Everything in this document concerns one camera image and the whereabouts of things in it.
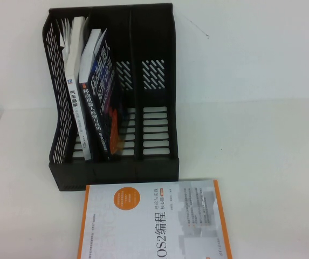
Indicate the white orange ROS2 book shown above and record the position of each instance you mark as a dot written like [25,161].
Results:
[143,221]

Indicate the dark blue robotics book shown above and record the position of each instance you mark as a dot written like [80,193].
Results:
[103,89]

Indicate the black plastic book stand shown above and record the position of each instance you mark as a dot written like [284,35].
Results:
[157,40]

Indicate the white car suspension book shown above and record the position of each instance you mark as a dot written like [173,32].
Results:
[76,54]

